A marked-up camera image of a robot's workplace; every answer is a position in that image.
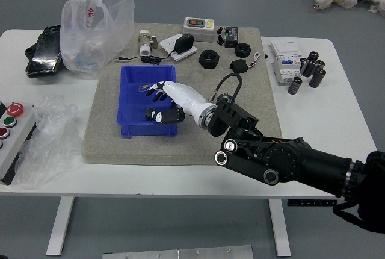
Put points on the blue plastic bin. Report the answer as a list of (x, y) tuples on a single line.
[(135, 105)]

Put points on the white table leg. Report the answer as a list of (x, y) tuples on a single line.
[(279, 226), (60, 226)]

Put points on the small black hex nut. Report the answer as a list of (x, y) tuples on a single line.
[(239, 53)]

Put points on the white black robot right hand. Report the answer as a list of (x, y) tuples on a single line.
[(186, 99)]

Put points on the brass valve white ends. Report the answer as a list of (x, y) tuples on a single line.
[(144, 48)]

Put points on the large black hex nut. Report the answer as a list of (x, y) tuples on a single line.
[(204, 63)]

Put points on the grey push-button control box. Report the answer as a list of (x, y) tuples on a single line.
[(18, 134)]

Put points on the black cylindrical capacitor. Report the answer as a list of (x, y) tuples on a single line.
[(313, 55), (308, 70), (318, 78), (303, 64), (320, 64), (294, 85)]

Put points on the black module with green label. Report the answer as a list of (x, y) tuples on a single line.
[(231, 37)]

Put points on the black table control panel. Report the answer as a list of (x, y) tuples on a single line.
[(311, 203)]

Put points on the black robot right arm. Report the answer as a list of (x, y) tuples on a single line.
[(285, 159)]

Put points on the grey switch box two buttons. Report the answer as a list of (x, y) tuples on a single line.
[(198, 33)]

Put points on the silver metal plate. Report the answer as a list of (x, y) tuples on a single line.
[(177, 253)]

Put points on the black plastic tray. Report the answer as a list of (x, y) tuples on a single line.
[(45, 54)]

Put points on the large black gear silver hub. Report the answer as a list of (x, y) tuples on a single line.
[(225, 98)]

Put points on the small black gear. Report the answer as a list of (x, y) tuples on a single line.
[(149, 114)]

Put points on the white plastic bag red print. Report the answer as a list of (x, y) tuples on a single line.
[(90, 45)]

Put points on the grey-brown foam mat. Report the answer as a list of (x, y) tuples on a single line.
[(180, 150)]

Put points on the white circuit breaker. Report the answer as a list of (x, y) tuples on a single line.
[(285, 57)]

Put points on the black power adapter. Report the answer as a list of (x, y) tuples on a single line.
[(184, 43)]

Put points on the crumpled clear plastic bag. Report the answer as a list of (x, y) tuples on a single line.
[(48, 150)]

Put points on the white wall socket plate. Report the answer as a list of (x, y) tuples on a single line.
[(168, 45)]

